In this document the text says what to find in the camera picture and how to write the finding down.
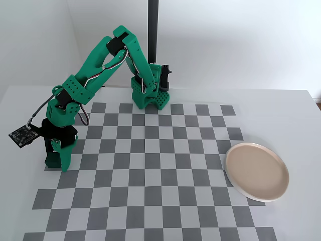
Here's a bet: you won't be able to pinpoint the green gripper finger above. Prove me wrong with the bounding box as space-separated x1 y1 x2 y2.
49 135 79 173

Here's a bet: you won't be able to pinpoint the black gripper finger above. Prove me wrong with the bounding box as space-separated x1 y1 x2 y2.
44 136 55 158

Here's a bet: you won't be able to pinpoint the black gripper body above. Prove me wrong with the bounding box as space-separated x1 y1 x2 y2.
41 118 79 149

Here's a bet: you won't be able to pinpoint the dark green dice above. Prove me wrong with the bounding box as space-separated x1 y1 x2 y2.
44 151 62 168

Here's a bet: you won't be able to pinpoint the green perforated robot base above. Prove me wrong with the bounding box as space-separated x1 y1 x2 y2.
131 77 171 111

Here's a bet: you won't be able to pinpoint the beige round plate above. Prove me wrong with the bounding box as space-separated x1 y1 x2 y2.
225 142 290 203

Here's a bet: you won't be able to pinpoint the grey white checkerboard mat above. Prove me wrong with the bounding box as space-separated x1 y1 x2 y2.
23 102 278 241

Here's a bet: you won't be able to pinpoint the black vertical pole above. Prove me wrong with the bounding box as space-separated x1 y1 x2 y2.
147 0 159 65

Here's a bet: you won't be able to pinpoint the black wrist camera board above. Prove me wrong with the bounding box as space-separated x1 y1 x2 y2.
9 124 41 149

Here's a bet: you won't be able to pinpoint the thin camera cable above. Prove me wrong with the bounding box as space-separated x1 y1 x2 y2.
26 94 56 128

